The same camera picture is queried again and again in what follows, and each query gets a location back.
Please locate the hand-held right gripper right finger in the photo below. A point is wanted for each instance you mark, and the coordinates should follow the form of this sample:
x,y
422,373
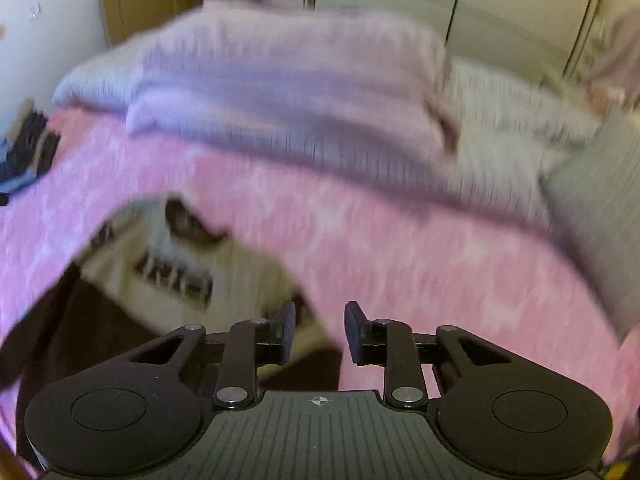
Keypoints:
x,y
351,332

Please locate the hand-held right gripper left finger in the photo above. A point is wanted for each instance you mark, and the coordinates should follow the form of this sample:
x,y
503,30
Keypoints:
x,y
288,334

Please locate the brown and cream sweatshirt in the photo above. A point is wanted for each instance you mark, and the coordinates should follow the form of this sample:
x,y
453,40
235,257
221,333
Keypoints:
x,y
165,260

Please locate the dark clothes pile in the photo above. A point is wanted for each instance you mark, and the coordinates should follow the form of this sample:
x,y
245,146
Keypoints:
x,y
30,145

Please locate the pink rose blanket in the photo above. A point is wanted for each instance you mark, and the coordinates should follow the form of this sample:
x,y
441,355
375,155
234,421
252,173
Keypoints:
x,y
400,260

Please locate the grey striped quilt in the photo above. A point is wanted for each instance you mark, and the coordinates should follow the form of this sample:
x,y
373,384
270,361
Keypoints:
x,y
500,135

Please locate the lilac folded duvet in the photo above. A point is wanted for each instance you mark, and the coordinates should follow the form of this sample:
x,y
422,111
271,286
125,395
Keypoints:
x,y
280,75

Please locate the grey ribbed pillow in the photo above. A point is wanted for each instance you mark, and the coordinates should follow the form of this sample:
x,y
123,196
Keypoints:
x,y
600,210

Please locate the white wardrobe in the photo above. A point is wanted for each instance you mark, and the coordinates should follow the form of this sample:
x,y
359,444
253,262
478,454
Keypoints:
x,y
500,10

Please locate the pale pink hanging cloth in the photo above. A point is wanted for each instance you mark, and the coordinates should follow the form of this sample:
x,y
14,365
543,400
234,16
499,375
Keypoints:
x,y
615,55

